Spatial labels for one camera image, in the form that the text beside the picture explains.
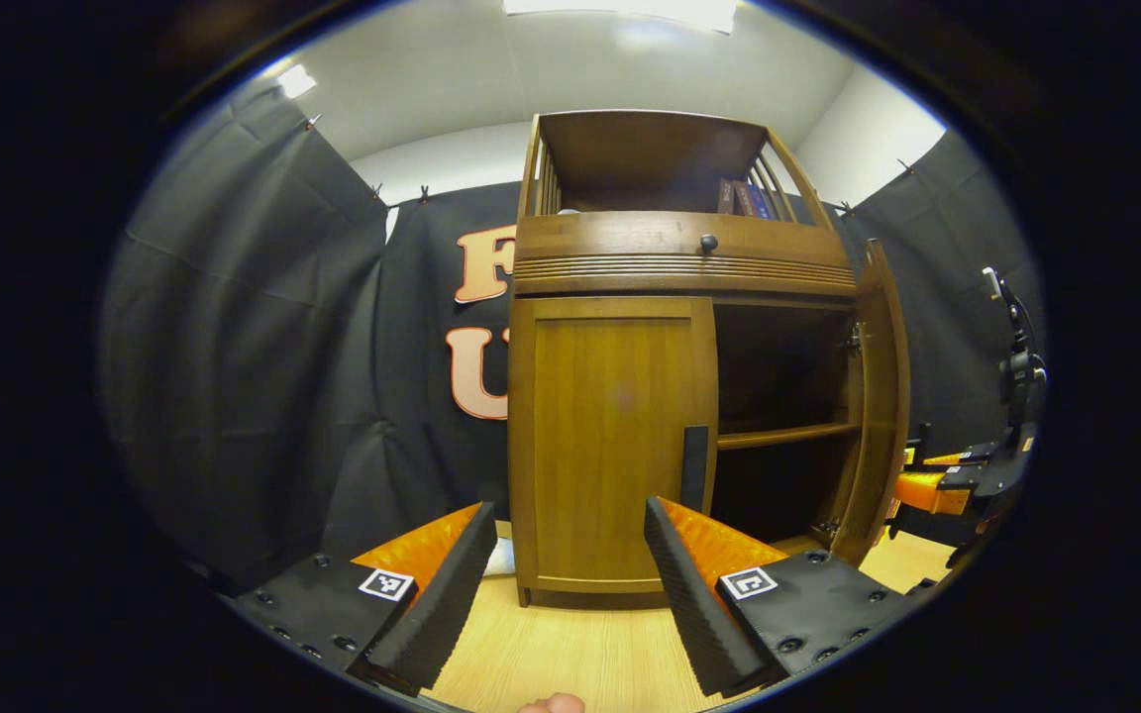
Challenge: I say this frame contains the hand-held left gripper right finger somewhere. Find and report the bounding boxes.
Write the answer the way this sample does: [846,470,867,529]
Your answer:
[643,496,943,699]

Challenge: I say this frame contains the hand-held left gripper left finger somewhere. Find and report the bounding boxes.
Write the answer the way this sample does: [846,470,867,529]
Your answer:
[224,500,499,697]

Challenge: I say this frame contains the wooden shoe cabinet door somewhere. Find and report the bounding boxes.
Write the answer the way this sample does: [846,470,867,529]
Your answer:
[509,297,720,595]
[828,238,912,567]

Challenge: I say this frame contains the wooden double-door shoe cabinet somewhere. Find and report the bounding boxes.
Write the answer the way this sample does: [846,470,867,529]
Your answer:
[508,109,869,608]

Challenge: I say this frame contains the wooden inner shelf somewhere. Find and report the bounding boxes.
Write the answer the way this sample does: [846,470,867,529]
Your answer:
[717,423,861,452]

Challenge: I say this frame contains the black backdrop cloth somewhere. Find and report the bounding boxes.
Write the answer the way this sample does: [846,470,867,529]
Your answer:
[100,79,1047,595]

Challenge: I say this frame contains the wooden drawer with black knob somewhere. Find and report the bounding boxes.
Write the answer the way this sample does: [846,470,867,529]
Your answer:
[516,211,851,268]

